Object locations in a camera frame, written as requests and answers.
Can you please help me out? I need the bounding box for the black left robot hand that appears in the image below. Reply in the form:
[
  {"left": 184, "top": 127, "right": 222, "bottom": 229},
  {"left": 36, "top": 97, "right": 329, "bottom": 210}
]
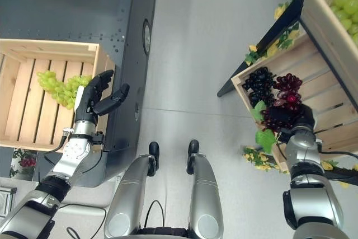
[{"left": 73, "top": 69, "right": 130, "bottom": 124}]

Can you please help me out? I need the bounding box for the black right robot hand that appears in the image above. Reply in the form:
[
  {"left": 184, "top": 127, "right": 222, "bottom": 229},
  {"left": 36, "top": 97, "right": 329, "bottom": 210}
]
[{"left": 267, "top": 104, "right": 317, "bottom": 135}]

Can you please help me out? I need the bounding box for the dark red grape bunch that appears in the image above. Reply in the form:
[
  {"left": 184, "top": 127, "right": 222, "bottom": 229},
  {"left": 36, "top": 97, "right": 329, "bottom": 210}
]
[{"left": 260, "top": 92, "right": 303, "bottom": 134}]

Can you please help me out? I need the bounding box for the green grape bunch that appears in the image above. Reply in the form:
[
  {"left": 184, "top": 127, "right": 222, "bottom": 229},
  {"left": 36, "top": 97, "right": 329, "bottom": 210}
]
[{"left": 36, "top": 71, "right": 93, "bottom": 110}]

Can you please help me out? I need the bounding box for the wooden crate with dark grapes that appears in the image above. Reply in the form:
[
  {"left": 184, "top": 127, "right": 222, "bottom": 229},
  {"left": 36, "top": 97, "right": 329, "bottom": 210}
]
[{"left": 230, "top": 25, "right": 358, "bottom": 174}]

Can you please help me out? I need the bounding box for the green grape leaf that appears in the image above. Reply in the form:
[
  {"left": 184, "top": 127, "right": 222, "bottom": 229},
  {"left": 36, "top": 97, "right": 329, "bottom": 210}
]
[
  {"left": 255, "top": 129, "right": 278, "bottom": 155},
  {"left": 249, "top": 100, "right": 269, "bottom": 123}
]

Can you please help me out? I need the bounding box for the black grape bunch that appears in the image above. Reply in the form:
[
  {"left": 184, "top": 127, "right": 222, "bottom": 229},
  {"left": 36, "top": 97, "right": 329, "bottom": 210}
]
[{"left": 241, "top": 66, "right": 278, "bottom": 109}]

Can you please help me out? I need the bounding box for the empty-slatted wooden crate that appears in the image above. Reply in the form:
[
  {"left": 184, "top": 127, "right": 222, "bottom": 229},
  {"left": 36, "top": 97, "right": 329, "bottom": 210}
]
[{"left": 0, "top": 38, "right": 116, "bottom": 153}]

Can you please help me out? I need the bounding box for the round grey table cap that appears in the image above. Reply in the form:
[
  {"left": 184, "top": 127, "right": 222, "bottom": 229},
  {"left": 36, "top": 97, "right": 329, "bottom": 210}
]
[{"left": 142, "top": 18, "right": 153, "bottom": 55}]

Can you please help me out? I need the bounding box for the small red grape bunch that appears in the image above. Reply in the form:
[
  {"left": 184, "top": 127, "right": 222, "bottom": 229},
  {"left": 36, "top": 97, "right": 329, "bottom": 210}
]
[{"left": 20, "top": 157, "right": 37, "bottom": 168}]

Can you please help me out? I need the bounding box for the black display shelf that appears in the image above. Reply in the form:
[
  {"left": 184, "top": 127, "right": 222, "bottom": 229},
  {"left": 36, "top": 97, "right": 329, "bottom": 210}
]
[{"left": 217, "top": 0, "right": 307, "bottom": 98}]

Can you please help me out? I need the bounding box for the dark grey metal table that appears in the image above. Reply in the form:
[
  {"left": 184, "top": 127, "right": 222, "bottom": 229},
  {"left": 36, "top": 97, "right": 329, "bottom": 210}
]
[{"left": 0, "top": 0, "right": 162, "bottom": 188}]

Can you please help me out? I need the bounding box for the silver left robot leg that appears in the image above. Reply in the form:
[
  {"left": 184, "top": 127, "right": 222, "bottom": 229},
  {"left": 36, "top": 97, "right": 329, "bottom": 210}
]
[{"left": 104, "top": 141, "right": 161, "bottom": 239}]

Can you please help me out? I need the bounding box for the silver robot leg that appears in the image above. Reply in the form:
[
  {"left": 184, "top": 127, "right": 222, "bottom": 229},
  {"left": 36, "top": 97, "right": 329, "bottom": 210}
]
[
  {"left": 104, "top": 141, "right": 161, "bottom": 239},
  {"left": 186, "top": 139, "right": 225, "bottom": 239}
]

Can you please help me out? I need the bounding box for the wooden crate with green grapes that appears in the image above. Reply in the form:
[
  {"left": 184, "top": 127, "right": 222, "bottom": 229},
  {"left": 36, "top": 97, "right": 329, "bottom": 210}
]
[{"left": 300, "top": 0, "right": 358, "bottom": 95}]

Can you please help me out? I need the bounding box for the large green grape pile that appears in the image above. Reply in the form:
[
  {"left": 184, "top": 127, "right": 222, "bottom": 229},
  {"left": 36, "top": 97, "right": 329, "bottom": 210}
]
[{"left": 328, "top": 0, "right": 358, "bottom": 51}]

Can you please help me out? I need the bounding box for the silver right robot leg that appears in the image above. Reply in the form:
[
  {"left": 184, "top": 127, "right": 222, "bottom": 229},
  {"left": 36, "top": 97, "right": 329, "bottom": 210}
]
[{"left": 186, "top": 139, "right": 225, "bottom": 239}]

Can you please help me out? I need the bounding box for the grey box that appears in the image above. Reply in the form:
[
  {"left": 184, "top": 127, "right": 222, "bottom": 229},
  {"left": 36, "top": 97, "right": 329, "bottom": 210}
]
[{"left": 0, "top": 186, "right": 18, "bottom": 218}]

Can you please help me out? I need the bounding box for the black robot waist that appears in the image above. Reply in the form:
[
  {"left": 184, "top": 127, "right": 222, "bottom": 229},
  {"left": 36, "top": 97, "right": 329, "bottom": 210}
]
[{"left": 136, "top": 226, "right": 191, "bottom": 239}]

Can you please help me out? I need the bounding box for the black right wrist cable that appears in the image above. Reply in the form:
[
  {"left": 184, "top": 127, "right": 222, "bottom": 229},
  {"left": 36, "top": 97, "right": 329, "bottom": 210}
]
[{"left": 312, "top": 129, "right": 358, "bottom": 156}]

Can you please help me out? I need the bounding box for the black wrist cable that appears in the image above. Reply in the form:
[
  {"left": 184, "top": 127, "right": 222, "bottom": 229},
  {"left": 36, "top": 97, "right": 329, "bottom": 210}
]
[
  {"left": 43, "top": 128, "right": 74, "bottom": 154},
  {"left": 312, "top": 129, "right": 358, "bottom": 156}
]

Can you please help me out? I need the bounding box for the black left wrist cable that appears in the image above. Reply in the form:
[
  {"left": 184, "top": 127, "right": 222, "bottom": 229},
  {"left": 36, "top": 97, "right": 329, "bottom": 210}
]
[{"left": 43, "top": 128, "right": 74, "bottom": 154}]

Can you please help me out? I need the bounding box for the black waist cable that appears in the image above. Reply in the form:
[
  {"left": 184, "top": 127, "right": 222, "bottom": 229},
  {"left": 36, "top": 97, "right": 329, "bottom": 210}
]
[{"left": 145, "top": 199, "right": 166, "bottom": 229}]

